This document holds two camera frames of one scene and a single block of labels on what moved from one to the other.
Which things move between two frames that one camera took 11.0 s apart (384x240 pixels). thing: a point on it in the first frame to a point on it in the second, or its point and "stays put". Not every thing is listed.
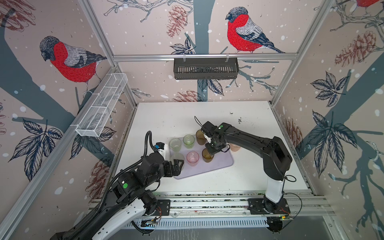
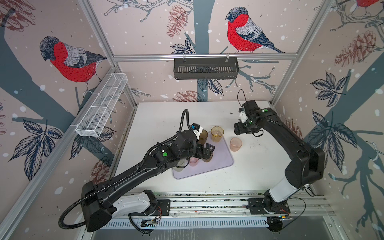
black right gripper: x=211 y=150 to x=238 y=128
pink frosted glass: x=234 y=148 stays put
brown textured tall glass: x=200 y=137 stays put
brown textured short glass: x=207 y=157 stays put
